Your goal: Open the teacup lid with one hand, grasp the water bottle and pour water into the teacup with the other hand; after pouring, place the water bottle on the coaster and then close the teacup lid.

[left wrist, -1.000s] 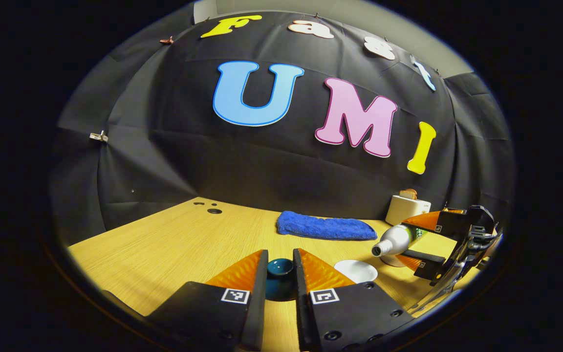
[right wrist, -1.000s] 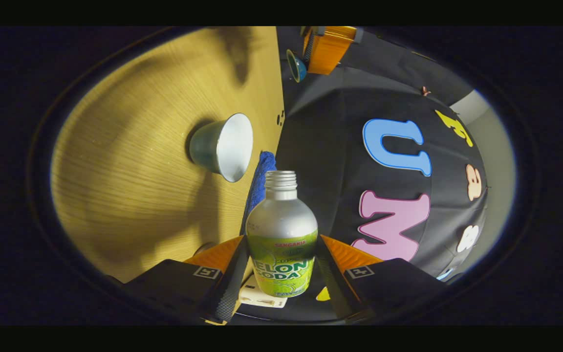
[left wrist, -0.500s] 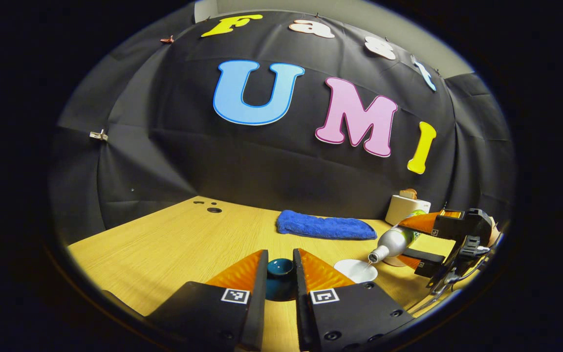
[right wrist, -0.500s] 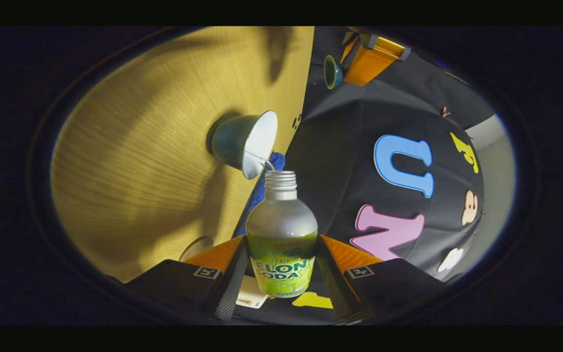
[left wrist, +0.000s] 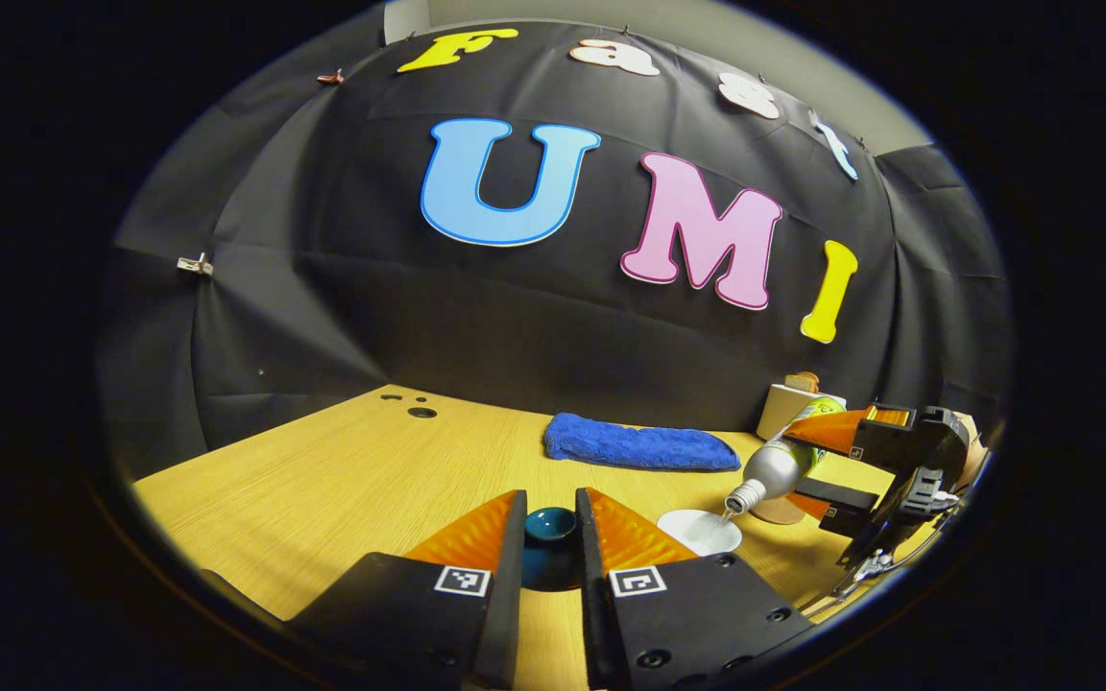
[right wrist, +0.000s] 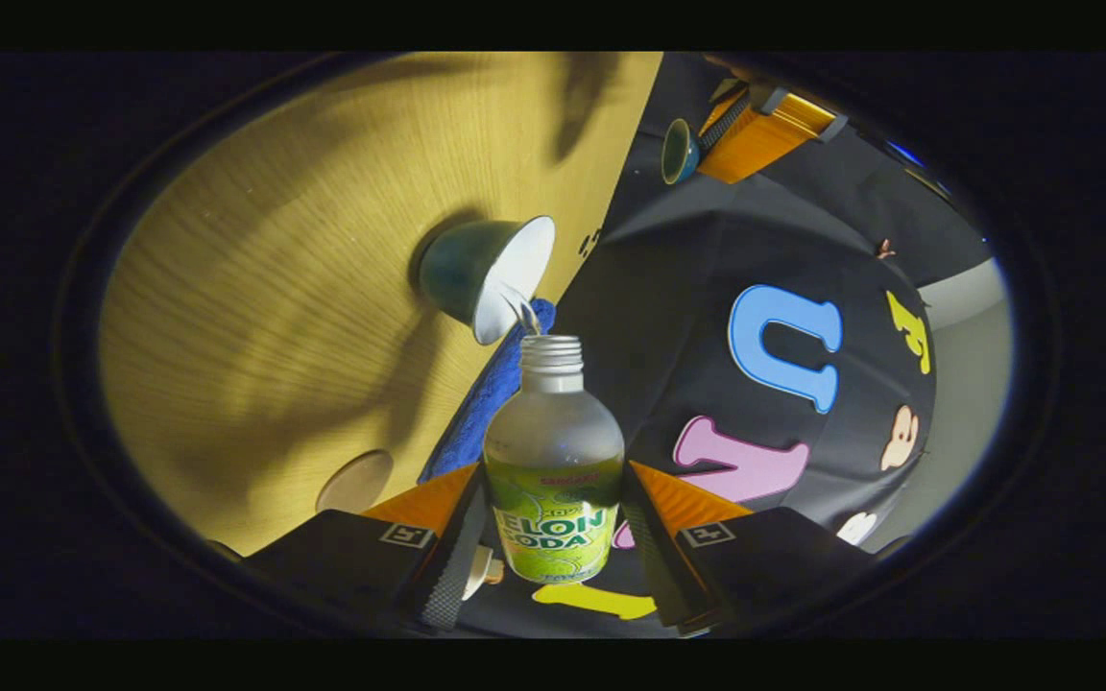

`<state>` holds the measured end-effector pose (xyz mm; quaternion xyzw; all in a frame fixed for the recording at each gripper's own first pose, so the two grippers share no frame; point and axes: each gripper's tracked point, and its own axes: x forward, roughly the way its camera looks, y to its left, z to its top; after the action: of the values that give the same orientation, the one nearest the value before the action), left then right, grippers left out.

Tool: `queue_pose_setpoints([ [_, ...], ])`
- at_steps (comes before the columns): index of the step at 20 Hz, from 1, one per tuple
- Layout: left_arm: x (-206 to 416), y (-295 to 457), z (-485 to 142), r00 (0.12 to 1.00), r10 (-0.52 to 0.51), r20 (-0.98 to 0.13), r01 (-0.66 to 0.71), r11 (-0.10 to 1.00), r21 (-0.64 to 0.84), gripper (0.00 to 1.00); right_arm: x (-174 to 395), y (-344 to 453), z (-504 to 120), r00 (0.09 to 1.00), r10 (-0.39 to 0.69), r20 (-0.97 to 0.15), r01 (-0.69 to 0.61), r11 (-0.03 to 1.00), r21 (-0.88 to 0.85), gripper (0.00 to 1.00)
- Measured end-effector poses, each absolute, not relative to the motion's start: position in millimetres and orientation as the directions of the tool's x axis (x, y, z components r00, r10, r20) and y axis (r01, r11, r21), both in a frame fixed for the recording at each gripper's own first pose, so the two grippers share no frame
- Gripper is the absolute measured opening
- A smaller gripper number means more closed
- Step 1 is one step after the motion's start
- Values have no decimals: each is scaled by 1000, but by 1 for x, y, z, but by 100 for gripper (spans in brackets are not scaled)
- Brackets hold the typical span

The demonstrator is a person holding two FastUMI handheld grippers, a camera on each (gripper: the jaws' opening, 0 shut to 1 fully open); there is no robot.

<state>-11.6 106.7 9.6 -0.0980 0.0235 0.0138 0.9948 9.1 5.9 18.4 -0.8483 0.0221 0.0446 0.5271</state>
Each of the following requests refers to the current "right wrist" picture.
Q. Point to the silver green label water bottle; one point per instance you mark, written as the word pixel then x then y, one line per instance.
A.
pixel 553 432

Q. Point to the blue folded towel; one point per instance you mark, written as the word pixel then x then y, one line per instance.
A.
pixel 476 413

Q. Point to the small red clip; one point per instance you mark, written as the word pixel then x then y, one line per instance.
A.
pixel 885 250

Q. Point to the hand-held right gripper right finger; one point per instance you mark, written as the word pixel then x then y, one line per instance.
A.
pixel 649 557

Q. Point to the black backdrop cloth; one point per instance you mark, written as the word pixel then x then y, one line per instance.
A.
pixel 687 250

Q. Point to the teal teacup lid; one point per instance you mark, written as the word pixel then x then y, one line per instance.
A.
pixel 678 154

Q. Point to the white toaster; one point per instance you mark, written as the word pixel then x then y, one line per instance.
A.
pixel 478 571

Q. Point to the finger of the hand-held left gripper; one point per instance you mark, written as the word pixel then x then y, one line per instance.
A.
pixel 764 96
pixel 726 120

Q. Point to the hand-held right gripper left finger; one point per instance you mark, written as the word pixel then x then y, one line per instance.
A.
pixel 457 566

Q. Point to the round cork coaster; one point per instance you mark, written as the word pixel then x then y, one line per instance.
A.
pixel 356 480

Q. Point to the teal white teacup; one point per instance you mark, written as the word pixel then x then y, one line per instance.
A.
pixel 457 274

